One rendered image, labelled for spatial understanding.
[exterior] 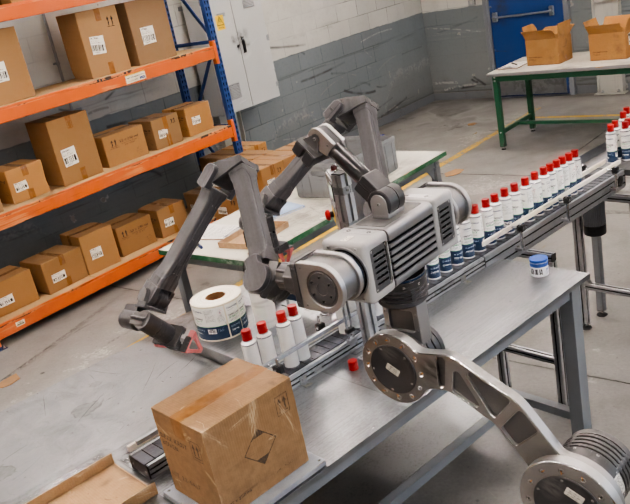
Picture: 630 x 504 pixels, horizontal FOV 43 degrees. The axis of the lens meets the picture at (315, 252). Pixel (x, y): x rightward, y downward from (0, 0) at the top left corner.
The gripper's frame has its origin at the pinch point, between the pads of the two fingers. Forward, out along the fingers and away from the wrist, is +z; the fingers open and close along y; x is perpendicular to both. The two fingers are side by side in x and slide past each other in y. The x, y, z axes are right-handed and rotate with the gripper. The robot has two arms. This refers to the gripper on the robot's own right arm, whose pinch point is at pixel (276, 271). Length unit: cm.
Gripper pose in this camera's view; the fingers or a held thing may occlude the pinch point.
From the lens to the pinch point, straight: 264.9
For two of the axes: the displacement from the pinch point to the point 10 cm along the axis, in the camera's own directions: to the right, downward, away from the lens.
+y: -6.3, 3.7, -6.8
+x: 7.5, 0.8, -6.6
